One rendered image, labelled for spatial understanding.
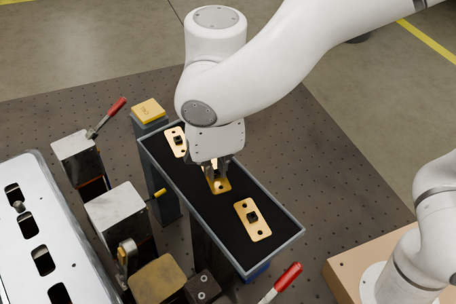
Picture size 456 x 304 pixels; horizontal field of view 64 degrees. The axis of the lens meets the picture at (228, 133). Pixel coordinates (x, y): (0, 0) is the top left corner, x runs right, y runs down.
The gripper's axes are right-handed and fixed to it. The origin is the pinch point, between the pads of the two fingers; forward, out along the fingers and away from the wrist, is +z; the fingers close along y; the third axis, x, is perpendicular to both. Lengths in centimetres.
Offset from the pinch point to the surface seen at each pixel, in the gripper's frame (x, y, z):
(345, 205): -6, -49, 49
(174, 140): -11.0, 5.2, 1.5
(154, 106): -24.2, 6.5, 2.7
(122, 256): 6.8, 20.7, 9.1
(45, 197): -19.5, 35.8, 18.8
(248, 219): 11.4, -2.0, 2.1
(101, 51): -236, 14, 119
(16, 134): -79, 53, 49
